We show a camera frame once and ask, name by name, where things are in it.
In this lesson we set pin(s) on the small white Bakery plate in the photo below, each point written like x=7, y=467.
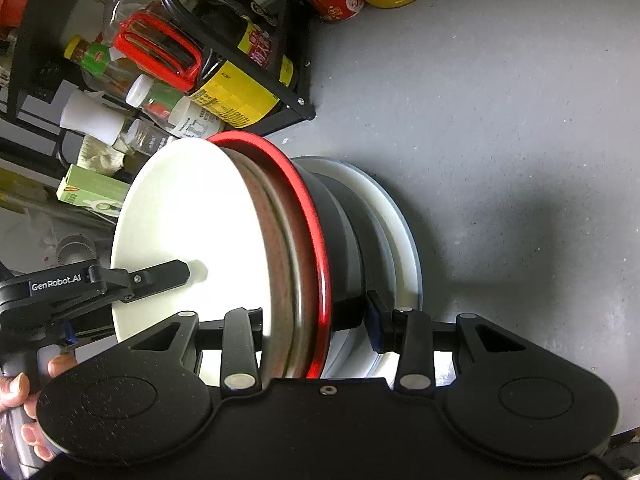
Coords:
x=351, y=355

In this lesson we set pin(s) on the person's left hand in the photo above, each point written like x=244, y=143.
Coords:
x=15, y=393

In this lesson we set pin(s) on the green label sauce bottle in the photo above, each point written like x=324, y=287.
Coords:
x=102, y=73

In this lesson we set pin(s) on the cream bowl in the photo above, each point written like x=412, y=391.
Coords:
x=292, y=272
x=189, y=202

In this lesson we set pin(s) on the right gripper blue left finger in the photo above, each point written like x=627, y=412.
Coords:
x=255, y=317

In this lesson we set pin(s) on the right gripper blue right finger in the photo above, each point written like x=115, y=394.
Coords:
x=382, y=324

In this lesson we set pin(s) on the white lid seasoning jar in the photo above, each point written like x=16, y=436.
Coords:
x=171, y=109

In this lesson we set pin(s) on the black condiment shelf rack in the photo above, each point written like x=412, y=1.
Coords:
x=38, y=69

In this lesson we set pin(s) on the white Sweet deep plate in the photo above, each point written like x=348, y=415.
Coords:
x=395, y=239

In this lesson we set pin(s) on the dark soy sauce bottle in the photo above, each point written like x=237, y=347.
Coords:
x=213, y=32

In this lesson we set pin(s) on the large oil bottle red handle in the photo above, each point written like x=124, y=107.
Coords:
x=163, y=46

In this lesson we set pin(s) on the small glass spice shaker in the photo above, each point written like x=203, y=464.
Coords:
x=147, y=138

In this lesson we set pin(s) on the green tissue box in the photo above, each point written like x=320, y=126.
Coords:
x=93, y=192

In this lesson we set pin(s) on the red and black bowl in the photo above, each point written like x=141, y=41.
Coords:
x=324, y=252

